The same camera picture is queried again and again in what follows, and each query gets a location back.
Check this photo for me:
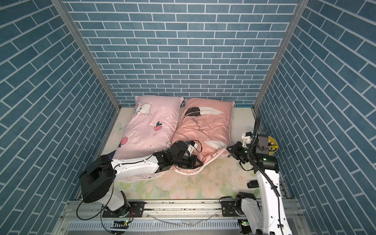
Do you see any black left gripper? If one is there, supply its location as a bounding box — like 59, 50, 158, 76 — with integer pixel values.
171, 155, 204, 170

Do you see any salmon pink feather pillow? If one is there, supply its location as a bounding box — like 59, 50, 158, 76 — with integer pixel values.
172, 98, 235, 175

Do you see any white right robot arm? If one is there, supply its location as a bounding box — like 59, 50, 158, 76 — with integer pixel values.
227, 142, 292, 235

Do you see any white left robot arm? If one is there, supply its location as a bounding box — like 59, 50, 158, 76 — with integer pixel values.
79, 140, 203, 211

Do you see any yellow pen cup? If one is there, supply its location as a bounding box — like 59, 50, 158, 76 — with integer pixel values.
268, 136, 279, 156

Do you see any light pink cartoon pillow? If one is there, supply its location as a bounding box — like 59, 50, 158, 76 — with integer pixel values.
113, 95, 184, 183

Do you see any black small remote device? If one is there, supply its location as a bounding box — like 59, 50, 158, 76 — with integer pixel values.
247, 180, 259, 189

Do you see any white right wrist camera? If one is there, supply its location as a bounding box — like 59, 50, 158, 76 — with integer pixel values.
241, 132, 254, 147

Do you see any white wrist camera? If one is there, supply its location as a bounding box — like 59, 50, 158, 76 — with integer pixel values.
241, 132, 254, 147
187, 141, 198, 155

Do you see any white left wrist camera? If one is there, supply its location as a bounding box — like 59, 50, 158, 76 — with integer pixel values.
187, 141, 198, 155

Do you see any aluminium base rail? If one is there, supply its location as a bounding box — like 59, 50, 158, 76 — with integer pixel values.
52, 198, 310, 235

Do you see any silver corner frame post right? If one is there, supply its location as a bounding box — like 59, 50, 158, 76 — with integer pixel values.
253, 0, 309, 112

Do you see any silver corner frame post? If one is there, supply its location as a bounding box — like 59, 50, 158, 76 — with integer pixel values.
51, 0, 121, 111
253, 0, 309, 112

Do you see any silver corner frame post left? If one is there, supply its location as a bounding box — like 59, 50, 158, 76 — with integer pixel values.
51, 0, 121, 111

